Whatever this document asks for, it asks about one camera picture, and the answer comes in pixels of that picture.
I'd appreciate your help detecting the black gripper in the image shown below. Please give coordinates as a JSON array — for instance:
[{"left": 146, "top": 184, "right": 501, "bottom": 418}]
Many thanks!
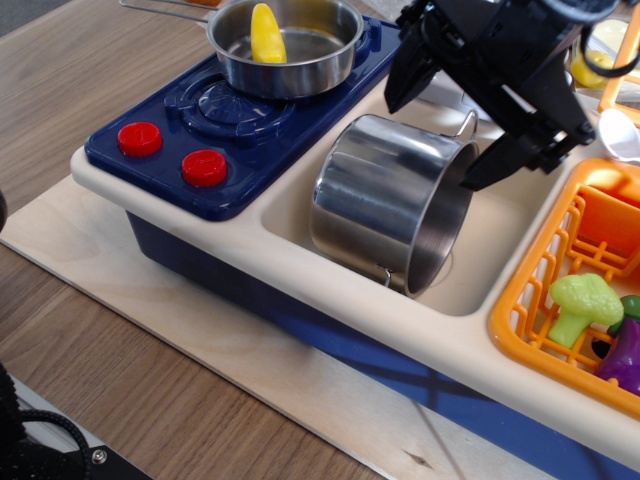
[{"left": 384, "top": 1, "right": 596, "bottom": 192}]

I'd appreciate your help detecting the steel pot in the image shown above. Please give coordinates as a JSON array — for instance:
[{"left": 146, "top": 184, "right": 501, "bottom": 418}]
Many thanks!
[{"left": 310, "top": 112, "right": 479, "bottom": 297}]

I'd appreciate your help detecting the beige toy kitchen sink unit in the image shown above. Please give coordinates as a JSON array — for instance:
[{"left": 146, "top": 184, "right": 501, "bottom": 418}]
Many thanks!
[{"left": 71, "top": 88, "right": 639, "bottom": 479}]

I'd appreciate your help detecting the white toy faucet base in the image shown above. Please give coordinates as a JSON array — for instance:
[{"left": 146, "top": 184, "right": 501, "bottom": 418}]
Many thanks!
[{"left": 418, "top": 72, "right": 488, "bottom": 120}]

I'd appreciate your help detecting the yellow toy food piece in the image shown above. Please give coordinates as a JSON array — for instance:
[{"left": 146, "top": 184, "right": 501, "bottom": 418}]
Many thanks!
[{"left": 570, "top": 49, "right": 615, "bottom": 90}]

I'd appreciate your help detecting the steel saucepan on stove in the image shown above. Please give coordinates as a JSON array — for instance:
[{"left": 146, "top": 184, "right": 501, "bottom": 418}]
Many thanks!
[{"left": 120, "top": 1, "right": 364, "bottom": 100}]

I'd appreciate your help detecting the white plastic spoon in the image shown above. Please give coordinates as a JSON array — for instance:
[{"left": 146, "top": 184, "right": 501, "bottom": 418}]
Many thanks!
[{"left": 597, "top": 108, "right": 639, "bottom": 166}]

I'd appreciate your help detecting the orange dish rack basket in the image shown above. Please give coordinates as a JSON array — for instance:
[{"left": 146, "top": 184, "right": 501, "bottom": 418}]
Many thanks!
[{"left": 488, "top": 0, "right": 640, "bottom": 420}]

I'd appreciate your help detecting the yellow toy corn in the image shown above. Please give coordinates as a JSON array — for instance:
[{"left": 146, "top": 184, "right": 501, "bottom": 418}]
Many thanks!
[{"left": 250, "top": 3, "right": 287, "bottom": 64}]

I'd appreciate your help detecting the green toy broccoli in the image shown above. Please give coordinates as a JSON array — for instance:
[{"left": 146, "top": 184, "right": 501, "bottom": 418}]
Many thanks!
[{"left": 548, "top": 273, "right": 624, "bottom": 348}]

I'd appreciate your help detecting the red stove knob right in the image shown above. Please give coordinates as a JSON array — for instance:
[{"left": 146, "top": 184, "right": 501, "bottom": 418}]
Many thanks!
[{"left": 181, "top": 149, "right": 228, "bottom": 188}]

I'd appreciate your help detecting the red stove knob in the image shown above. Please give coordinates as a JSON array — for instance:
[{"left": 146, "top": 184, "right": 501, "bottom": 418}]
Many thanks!
[
  {"left": 181, "top": 149, "right": 228, "bottom": 188},
  {"left": 117, "top": 122, "right": 163, "bottom": 157}
]

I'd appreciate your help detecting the blue toy stove top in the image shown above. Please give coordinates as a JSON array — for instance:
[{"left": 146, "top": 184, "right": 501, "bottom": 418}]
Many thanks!
[{"left": 84, "top": 17, "right": 400, "bottom": 221}]

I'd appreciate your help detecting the purple toy eggplant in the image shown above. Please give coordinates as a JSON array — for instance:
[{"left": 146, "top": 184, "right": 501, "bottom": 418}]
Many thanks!
[{"left": 595, "top": 295, "right": 639, "bottom": 395}]

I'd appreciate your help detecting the red stove knob left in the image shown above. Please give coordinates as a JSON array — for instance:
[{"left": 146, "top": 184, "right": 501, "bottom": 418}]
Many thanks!
[{"left": 117, "top": 122, "right": 163, "bottom": 157}]

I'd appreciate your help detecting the plywood base board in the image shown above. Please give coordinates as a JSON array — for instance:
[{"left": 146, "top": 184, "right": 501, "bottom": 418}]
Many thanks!
[{"left": 0, "top": 174, "right": 546, "bottom": 480}]

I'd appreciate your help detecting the black metal bracket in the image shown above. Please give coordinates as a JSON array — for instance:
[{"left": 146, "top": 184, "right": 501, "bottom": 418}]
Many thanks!
[{"left": 64, "top": 445, "right": 152, "bottom": 480}]

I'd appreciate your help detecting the black braided cable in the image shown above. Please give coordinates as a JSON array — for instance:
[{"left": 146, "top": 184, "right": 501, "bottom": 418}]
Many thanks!
[{"left": 0, "top": 359, "right": 94, "bottom": 480}]

